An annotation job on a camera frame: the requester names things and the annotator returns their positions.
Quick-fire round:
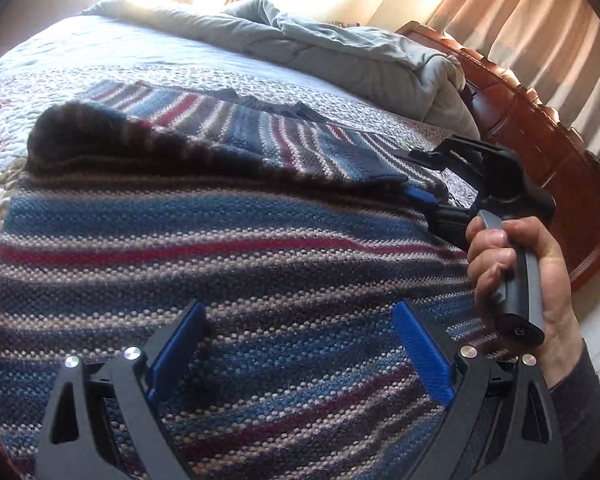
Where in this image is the striped knit sweater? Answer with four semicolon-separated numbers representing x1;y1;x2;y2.
0;82;504;479

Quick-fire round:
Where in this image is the dark sleeve forearm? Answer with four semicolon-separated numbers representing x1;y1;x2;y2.
550;344;600;479

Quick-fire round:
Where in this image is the right hand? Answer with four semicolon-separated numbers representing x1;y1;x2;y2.
466;217;583;388

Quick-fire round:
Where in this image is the grey comforter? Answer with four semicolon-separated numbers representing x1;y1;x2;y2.
86;0;480;140

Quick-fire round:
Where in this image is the wooden headboard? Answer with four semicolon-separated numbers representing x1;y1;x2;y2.
396;21;600;290

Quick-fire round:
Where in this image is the beige curtain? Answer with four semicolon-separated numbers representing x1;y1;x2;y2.
428;0;600;162

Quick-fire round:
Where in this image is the floral quilted bedspread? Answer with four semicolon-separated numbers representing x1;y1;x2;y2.
0;12;481;340

